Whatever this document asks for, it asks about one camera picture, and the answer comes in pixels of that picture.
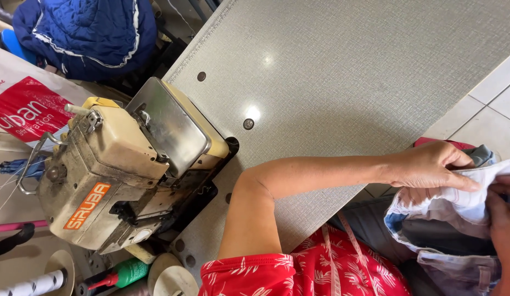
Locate person's right hand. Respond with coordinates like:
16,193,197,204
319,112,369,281
485,176,510,251

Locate person's left hand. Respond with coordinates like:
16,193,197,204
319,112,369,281
380,141,483,192

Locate faded white blue denim garment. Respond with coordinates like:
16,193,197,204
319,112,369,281
383,145,510,296

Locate red stool seat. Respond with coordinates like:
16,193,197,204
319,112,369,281
413,137,477,150

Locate pink measuring tape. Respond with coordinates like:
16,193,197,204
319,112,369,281
321,212,381,296

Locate red floral shirt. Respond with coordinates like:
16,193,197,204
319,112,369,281
198,224,412,296

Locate cream thread cone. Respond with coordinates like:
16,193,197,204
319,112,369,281
147,252,199,296

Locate beige overlock sewing machine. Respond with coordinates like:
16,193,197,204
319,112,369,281
17,77,240,255

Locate green oil bottle red nozzle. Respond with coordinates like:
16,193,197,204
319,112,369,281
87,257,150,292

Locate blue quilted jacket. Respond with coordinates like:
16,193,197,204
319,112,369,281
12,0,157,82

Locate white striped thread tube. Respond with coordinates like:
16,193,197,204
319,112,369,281
0,269,68,296

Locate red and white plastic bag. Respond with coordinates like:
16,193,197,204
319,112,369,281
0,45,95,144

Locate pink rod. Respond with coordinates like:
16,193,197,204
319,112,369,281
0,220,48,234

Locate blue plastic chair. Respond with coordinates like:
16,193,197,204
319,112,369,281
0,29,38,66

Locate black curved handle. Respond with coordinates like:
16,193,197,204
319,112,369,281
0,223,36,258

